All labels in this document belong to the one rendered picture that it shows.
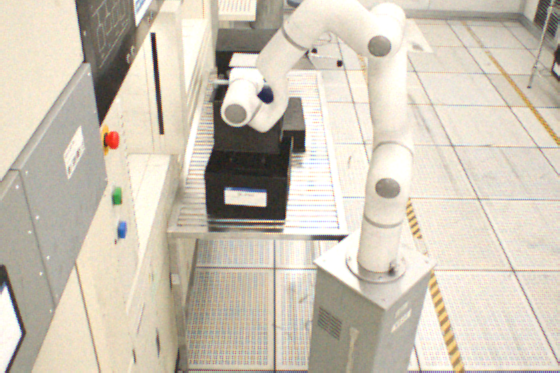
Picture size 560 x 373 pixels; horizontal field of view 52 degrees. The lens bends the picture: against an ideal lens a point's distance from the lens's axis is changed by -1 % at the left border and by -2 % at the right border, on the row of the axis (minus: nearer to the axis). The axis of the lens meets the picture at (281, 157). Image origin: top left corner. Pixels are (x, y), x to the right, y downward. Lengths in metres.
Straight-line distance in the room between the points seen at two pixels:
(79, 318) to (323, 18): 0.88
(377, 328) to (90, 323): 0.86
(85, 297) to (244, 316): 1.49
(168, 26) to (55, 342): 1.01
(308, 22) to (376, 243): 0.68
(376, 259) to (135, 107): 0.96
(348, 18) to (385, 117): 0.28
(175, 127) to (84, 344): 0.93
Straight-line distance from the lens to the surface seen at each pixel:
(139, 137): 2.12
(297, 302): 2.76
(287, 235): 1.94
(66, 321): 1.35
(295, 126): 2.32
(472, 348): 2.74
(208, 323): 2.68
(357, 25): 1.39
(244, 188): 1.92
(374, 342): 1.86
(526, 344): 2.84
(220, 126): 1.85
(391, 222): 1.69
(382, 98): 1.49
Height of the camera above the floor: 2.00
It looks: 33 degrees down
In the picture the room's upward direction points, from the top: 2 degrees clockwise
